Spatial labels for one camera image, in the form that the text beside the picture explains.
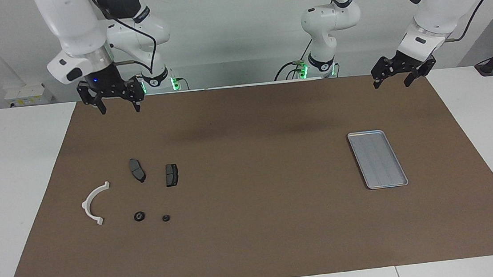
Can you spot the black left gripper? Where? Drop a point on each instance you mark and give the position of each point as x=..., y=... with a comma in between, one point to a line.
x=403, y=63

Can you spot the rectangular dark brake pad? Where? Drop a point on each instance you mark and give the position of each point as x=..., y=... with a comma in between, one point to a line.
x=171, y=175

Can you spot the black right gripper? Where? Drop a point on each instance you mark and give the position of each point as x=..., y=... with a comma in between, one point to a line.
x=108, y=86

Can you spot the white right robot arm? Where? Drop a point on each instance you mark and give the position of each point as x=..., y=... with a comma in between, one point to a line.
x=71, y=20

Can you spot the silver metal tray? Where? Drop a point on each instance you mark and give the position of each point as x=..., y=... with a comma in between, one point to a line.
x=377, y=159

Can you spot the curved dark brake pad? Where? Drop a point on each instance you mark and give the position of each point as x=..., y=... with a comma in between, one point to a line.
x=136, y=169

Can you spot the brown table mat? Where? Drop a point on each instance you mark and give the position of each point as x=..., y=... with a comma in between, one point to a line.
x=259, y=235

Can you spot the small black bearing gear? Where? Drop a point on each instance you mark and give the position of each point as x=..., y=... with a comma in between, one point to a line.
x=166, y=218

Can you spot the large black bearing gear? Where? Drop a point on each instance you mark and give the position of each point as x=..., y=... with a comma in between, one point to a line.
x=139, y=216

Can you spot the white power strip box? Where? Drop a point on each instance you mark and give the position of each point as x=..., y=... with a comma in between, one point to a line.
x=28, y=95

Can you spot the white curved plastic bracket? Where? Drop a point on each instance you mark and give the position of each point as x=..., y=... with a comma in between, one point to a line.
x=85, y=206

